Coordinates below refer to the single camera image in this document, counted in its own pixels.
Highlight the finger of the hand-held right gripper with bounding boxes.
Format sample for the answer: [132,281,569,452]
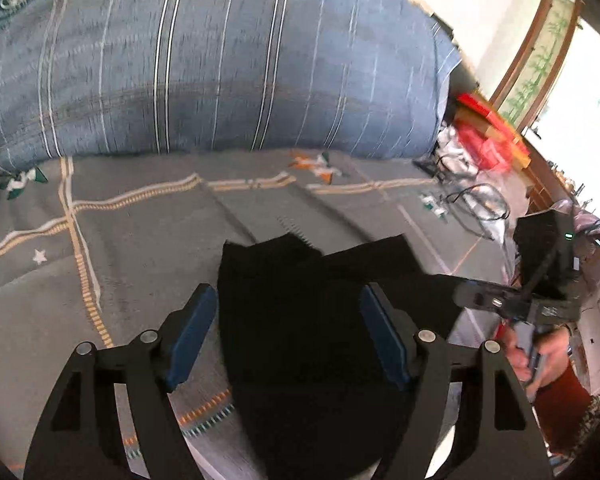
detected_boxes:
[452,279,522,312]

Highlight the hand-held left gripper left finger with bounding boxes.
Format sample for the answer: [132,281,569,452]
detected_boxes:
[24,282,218,480]

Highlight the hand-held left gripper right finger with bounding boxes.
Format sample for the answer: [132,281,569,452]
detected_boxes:
[358,282,553,480]

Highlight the black pants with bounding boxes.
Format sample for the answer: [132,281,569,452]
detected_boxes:
[217,232,481,480]

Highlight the person's right hand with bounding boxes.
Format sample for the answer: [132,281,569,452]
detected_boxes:
[500,324,574,389]

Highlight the plaid patterned cloth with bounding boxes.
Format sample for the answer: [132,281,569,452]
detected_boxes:
[572,200,600,263]

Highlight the wooden cabinet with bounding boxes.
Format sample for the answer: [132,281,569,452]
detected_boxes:
[522,142,583,213]

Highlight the grey printed bed sheet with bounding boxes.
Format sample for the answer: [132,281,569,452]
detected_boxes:
[0,147,531,480]

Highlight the red plastic bag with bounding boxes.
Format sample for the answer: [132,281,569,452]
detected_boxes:
[455,125,512,172]

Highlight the white plastic bag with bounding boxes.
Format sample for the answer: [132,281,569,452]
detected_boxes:
[434,126,481,177]

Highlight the person's red trousers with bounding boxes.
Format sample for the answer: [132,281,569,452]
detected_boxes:
[530,370,593,456]

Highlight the bright window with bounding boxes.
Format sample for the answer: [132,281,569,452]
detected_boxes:
[527,22,600,211]

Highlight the red box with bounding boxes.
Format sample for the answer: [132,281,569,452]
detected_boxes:
[455,92,503,128]

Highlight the framed bamboo painting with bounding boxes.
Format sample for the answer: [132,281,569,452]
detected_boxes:
[487,0,586,131]

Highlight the blue striped pillow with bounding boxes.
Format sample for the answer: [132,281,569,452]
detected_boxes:
[0,0,463,173]

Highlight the black cable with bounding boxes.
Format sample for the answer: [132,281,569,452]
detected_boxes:
[414,159,512,241]

